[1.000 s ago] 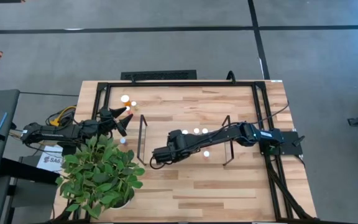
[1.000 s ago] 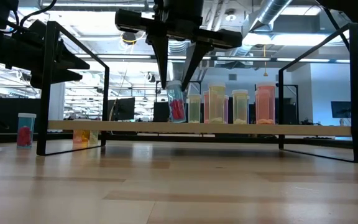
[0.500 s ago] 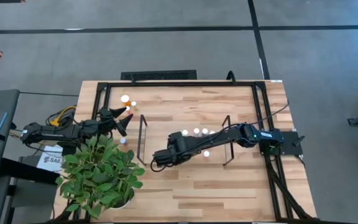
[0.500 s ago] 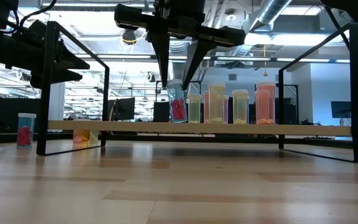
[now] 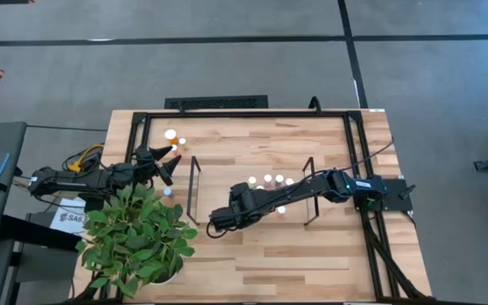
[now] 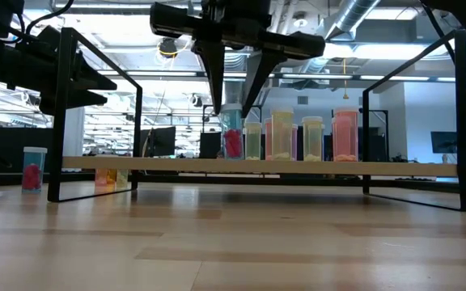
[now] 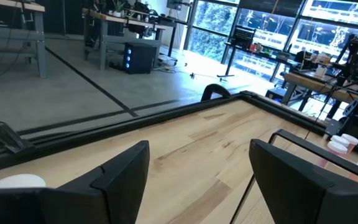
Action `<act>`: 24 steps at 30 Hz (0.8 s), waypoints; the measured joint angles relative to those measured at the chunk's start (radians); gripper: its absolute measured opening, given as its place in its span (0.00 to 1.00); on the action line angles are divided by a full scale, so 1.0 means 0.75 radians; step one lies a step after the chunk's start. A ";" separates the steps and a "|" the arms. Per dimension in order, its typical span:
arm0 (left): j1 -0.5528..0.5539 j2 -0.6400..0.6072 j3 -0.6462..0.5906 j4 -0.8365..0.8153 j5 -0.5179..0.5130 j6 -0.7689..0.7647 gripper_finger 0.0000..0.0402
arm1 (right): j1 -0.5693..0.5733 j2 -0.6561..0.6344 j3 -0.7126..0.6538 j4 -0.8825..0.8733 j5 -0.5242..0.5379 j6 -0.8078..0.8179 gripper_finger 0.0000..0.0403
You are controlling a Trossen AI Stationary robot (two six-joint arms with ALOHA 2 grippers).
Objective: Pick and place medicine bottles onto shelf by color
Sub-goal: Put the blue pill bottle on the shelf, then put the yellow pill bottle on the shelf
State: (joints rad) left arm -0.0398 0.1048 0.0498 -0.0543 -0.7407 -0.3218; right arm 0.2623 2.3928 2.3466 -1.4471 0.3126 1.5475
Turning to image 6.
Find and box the narrow silver ventilation duct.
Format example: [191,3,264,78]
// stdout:
[301,0,382,74]

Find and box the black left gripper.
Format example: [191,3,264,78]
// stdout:
[0,23,118,116]

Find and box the yellow hanging cord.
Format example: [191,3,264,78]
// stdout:
[341,58,350,100]

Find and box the blue lit monitor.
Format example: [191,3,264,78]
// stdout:
[430,130,458,154]

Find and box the wooden shelf black metal frame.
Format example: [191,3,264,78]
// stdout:
[46,27,466,213]

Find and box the black computer monitor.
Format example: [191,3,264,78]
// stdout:
[139,125,176,158]
[199,132,222,159]

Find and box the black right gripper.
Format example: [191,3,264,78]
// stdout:
[150,0,326,119]

